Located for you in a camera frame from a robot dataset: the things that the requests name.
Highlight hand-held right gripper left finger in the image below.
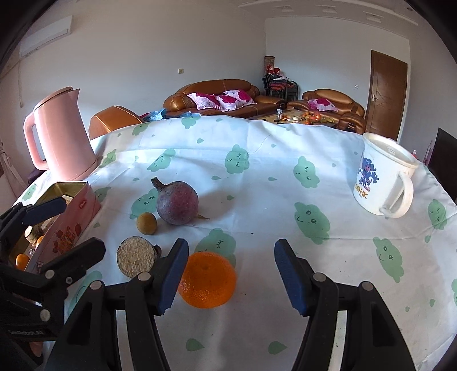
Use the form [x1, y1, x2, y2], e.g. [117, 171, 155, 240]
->
[45, 238, 190, 371]

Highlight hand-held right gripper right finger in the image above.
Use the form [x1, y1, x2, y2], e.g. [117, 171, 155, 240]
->
[274, 238, 416, 371]

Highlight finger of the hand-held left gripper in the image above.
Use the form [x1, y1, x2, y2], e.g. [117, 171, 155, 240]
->
[0, 196, 68, 250]
[0, 237, 107, 304]

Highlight pink tin box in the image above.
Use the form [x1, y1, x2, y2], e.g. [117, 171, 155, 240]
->
[14, 181, 102, 275]

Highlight stool with purple cushion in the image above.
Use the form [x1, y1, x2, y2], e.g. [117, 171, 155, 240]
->
[25, 168, 49, 184]

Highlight pale curtain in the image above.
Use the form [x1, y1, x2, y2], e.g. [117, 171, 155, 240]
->
[0, 139, 27, 200]

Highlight small brown longan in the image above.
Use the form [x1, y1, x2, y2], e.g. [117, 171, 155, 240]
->
[136, 212, 158, 236]

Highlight pink electric kettle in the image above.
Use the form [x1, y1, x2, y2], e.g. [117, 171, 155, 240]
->
[23, 86, 99, 181]

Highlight purple beetroot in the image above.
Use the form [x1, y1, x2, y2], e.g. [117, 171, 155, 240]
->
[151, 177, 199, 225]

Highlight white cloud-print tablecloth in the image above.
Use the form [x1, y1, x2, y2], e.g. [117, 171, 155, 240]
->
[14, 115, 457, 371]

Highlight plain brown leather armchair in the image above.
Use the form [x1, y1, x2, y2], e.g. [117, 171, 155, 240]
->
[89, 106, 143, 140]

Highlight white printed mug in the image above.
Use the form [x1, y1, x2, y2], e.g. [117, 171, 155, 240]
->
[353, 132, 419, 218]

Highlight blue plaid cloth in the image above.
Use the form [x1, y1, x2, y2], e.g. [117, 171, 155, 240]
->
[139, 110, 202, 122]

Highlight cluttered coffee table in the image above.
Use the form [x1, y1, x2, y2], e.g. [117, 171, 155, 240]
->
[246, 107, 338, 125]

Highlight white air conditioner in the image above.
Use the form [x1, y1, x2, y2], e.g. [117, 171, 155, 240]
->
[19, 15, 73, 58]

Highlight small floral pink pillow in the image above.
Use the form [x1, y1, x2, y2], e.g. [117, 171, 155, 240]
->
[308, 99, 338, 113]

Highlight brown leather armchair with pillow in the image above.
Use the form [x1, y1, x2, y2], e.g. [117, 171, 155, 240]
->
[287, 89, 366, 134]

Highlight stacked dark chairs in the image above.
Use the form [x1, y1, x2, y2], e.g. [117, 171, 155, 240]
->
[262, 69, 298, 100]

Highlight dark flat screen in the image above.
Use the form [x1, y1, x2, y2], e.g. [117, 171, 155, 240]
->
[423, 128, 457, 200]

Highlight long brown leather sofa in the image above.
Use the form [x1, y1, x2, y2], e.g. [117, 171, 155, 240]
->
[163, 79, 286, 118]

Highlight brown wooden door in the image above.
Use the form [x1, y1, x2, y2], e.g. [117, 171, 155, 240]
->
[364, 50, 408, 141]

